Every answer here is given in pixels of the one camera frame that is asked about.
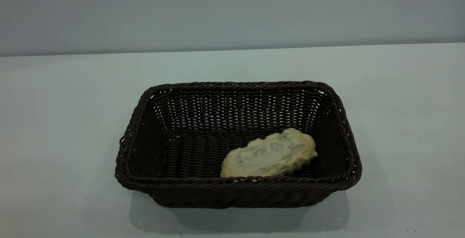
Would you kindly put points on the pale yellow bread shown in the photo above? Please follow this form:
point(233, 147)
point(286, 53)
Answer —
point(269, 156)

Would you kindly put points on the black woven basket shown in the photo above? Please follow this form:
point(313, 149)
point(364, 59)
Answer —
point(189, 150)

